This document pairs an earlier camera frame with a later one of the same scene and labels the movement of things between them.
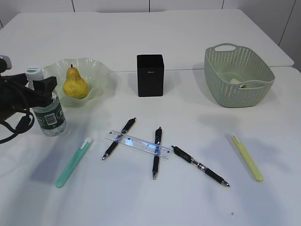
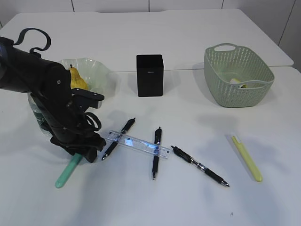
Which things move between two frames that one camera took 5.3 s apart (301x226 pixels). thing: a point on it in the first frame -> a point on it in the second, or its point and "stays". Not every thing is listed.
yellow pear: x=75 y=86 stays
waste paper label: x=235 y=80 stays
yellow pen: x=251 y=165 stays
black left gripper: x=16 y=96 -> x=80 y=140
